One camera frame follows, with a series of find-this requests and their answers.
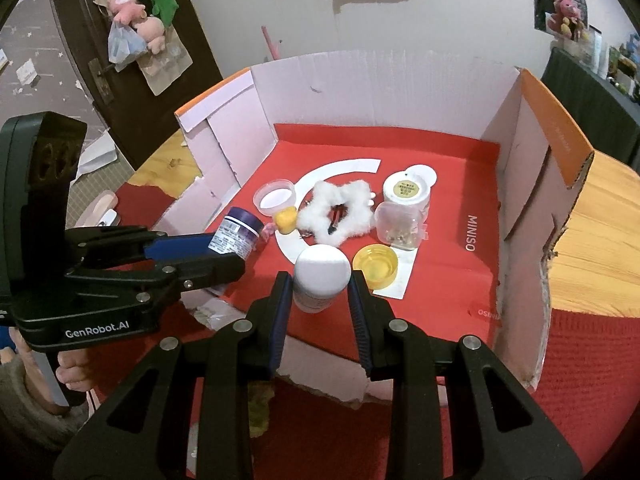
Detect dark brown door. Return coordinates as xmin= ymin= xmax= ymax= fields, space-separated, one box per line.
xmin=45 ymin=0 xmax=223 ymax=171

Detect door handle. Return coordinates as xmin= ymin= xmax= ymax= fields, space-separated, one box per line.
xmin=88 ymin=58 xmax=115 ymax=106

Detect white bottle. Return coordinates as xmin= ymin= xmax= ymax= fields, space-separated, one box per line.
xmin=292 ymin=244 xmax=351 ymax=314

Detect pink rabbit plush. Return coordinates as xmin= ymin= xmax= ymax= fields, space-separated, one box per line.
xmin=547 ymin=0 xmax=588 ymax=41

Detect red knitted mat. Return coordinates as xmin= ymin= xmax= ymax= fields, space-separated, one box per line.
xmin=115 ymin=185 xmax=640 ymax=480

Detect person's left hand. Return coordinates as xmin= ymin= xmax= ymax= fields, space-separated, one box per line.
xmin=0 ymin=327 xmax=96 ymax=414

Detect wall poster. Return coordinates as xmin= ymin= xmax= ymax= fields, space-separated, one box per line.
xmin=531 ymin=0 xmax=591 ymax=36

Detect white paper sheet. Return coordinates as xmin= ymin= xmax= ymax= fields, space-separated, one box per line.
xmin=75 ymin=130 xmax=121 ymax=181

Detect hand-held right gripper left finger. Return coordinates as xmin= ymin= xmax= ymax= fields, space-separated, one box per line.
xmin=52 ymin=271 xmax=296 ymax=480

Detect white fluffy star scrunchie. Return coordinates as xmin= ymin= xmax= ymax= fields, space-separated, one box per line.
xmin=297 ymin=180 xmax=376 ymax=247

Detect pink plush toy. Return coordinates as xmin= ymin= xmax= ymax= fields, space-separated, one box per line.
xmin=109 ymin=0 xmax=147 ymax=25

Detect pink stick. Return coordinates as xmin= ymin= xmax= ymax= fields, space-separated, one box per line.
xmin=262 ymin=27 xmax=281 ymax=61

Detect light pink plush pig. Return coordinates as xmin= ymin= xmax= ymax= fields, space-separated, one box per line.
xmin=136 ymin=15 xmax=168 ymax=55

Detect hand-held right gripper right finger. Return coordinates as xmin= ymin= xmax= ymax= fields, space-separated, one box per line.
xmin=347 ymin=269 xmax=586 ymax=480

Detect small dark hair clip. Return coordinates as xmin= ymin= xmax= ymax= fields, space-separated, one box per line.
xmin=326 ymin=204 xmax=347 ymax=237

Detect small clear jar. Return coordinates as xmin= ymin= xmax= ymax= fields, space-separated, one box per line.
xmin=253 ymin=179 xmax=296 ymax=213

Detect yellow round dish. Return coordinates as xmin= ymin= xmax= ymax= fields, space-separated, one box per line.
xmin=352 ymin=244 xmax=399 ymax=290

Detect pink slipper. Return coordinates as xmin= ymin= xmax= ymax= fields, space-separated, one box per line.
xmin=80 ymin=189 xmax=118 ymax=228

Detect plush toys on door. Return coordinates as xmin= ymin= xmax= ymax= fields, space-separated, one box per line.
xmin=95 ymin=0 xmax=193 ymax=97

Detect blue bottle with label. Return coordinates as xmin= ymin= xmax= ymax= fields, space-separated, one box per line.
xmin=207 ymin=206 xmax=265 ymax=260

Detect table with dark cloth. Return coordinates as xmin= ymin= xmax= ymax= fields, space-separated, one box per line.
xmin=541 ymin=46 xmax=640 ymax=171

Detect orange cardboard box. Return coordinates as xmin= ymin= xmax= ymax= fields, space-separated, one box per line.
xmin=174 ymin=49 xmax=596 ymax=408

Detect green plush toy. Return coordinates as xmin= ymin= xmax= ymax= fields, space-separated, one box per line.
xmin=149 ymin=0 xmax=180 ymax=28

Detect green fluffy scrunchie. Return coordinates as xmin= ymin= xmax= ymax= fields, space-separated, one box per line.
xmin=247 ymin=380 xmax=276 ymax=438

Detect clear plastic bag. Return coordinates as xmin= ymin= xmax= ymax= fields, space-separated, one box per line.
xmin=108 ymin=22 xmax=148 ymax=65

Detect yellow duck toy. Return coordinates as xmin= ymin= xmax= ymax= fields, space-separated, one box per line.
xmin=272 ymin=206 xmax=299 ymax=235

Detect white round jar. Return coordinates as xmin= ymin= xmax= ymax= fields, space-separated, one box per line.
xmin=382 ymin=171 xmax=432 ymax=221

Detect clear plastic container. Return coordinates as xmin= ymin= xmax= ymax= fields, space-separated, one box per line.
xmin=374 ymin=201 xmax=430 ymax=250

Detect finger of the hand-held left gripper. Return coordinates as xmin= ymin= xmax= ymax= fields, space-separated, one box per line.
xmin=62 ymin=226 xmax=216 ymax=265
xmin=65 ymin=250 xmax=246 ymax=307

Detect clutter of small boxes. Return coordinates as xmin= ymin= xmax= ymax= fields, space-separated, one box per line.
xmin=580 ymin=25 xmax=640 ymax=106

